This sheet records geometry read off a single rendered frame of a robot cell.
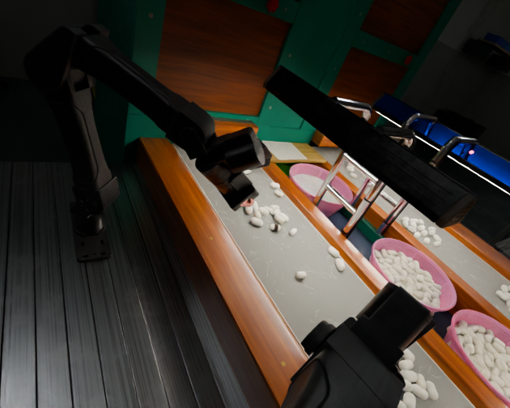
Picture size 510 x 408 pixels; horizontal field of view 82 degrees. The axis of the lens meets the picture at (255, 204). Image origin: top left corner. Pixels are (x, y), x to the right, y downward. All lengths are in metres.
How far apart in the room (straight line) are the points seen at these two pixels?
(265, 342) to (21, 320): 0.44
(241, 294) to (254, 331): 0.08
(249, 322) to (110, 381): 0.26
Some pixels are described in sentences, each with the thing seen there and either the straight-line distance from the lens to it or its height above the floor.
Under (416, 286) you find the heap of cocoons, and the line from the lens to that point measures 1.03.
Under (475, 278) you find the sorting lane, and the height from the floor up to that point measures 0.74.
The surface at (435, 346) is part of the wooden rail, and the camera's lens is 0.86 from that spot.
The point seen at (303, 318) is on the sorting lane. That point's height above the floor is 0.74.
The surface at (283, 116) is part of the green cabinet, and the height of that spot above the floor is 0.89.
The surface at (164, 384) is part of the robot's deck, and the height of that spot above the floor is 0.67.
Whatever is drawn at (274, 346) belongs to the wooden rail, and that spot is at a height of 0.77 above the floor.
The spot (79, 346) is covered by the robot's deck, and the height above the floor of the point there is 0.67.
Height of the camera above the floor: 1.26
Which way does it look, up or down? 34 degrees down
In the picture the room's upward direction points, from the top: 23 degrees clockwise
